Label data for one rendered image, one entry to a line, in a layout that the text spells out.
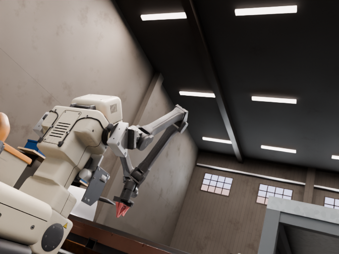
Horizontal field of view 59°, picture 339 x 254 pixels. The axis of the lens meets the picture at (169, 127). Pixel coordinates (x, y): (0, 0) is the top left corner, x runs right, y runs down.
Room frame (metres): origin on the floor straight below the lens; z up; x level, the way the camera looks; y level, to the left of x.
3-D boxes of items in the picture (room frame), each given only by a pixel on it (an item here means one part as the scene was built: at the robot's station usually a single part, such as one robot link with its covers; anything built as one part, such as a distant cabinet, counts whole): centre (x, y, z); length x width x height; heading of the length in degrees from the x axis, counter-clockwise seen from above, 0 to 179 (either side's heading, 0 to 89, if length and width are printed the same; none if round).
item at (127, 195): (1.67, 0.09, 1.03); 0.10 x 0.07 x 0.07; 58
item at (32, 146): (5.41, 2.00, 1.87); 0.50 x 0.37 x 0.19; 150
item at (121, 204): (1.68, 0.10, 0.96); 0.07 x 0.07 x 0.09; 58
